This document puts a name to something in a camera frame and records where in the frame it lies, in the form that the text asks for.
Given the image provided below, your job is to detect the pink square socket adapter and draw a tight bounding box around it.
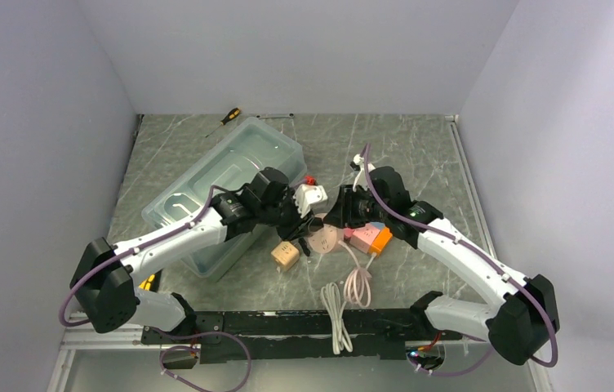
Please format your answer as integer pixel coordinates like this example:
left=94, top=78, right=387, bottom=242
left=349, top=223, right=380, bottom=253

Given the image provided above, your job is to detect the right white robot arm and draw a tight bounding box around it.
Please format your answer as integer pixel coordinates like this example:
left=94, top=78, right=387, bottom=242
left=323, top=167, right=559, bottom=368

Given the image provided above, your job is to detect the small orange black screwdriver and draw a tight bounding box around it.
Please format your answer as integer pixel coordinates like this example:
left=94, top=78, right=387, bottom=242
left=204, top=107, right=242, bottom=138

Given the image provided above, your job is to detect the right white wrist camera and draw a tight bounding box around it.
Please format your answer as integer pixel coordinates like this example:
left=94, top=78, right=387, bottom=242
left=349, top=154, right=364, bottom=172

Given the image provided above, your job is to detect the beige cube socket adapter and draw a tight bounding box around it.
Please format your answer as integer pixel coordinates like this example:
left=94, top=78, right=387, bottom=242
left=270, top=241, right=300, bottom=273

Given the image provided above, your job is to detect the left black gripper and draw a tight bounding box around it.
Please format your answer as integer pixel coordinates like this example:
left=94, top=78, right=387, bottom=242
left=258, top=189, right=315, bottom=242

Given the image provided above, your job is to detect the round pink power socket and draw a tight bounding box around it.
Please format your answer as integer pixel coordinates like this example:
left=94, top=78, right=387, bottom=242
left=307, top=225, right=342, bottom=254

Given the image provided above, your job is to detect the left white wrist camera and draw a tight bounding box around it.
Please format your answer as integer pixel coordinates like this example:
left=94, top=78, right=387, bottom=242
left=293, top=176, right=328, bottom=218

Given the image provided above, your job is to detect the white coiled cable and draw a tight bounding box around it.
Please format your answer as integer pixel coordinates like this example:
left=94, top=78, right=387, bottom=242
left=320, top=251, right=378, bottom=356

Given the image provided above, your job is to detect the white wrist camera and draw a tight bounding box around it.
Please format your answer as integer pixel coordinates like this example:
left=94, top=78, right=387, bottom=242
left=349, top=154, right=364, bottom=172
left=293, top=176, right=328, bottom=218

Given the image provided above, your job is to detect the aluminium frame rail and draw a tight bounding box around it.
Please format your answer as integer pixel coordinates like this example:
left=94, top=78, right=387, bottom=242
left=47, top=324, right=144, bottom=392

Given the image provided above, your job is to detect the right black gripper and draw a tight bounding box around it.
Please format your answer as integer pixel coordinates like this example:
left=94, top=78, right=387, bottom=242
left=325, top=184, right=390, bottom=229

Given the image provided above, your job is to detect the yellow black screwdriver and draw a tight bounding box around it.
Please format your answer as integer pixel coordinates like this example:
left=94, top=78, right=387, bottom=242
left=139, top=274, right=159, bottom=292

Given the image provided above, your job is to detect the orange power strip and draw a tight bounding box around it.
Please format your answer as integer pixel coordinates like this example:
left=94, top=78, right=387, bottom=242
left=368, top=227, right=393, bottom=256

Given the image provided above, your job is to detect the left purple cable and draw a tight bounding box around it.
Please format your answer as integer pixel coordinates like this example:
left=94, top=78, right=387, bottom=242
left=58, top=185, right=243, bottom=327

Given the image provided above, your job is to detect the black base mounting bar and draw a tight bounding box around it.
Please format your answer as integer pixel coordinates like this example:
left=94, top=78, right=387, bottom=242
left=141, top=309, right=451, bottom=364

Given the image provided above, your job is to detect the clear plastic storage box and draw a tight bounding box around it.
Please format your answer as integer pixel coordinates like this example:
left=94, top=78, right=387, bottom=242
left=142, top=118, right=307, bottom=282

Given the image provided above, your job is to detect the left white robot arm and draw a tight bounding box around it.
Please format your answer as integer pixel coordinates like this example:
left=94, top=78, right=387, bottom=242
left=69, top=167, right=327, bottom=343

